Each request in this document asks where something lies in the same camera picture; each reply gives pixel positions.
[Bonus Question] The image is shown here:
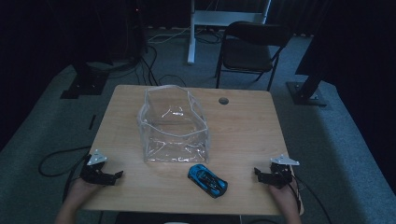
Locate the person's left hand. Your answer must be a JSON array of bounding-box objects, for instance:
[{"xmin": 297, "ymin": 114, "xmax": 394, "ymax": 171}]
[{"xmin": 66, "ymin": 178, "xmax": 105, "ymax": 207}]

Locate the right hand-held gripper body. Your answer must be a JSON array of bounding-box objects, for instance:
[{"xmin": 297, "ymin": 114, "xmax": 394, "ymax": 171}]
[{"xmin": 268, "ymin": 154, "xmax": 301, "ymax": 190}]

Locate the person's right hand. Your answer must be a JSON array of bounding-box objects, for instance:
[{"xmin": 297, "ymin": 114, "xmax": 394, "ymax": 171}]
[{"xmin": 268, "ymin": 181, "xmax": 299, "ymax": 208}]

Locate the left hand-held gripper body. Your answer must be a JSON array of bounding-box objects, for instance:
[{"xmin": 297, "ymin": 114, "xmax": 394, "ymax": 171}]
[{"xmin": 79, "ymin": 148, "xmax": 109, "ymax": 187}]

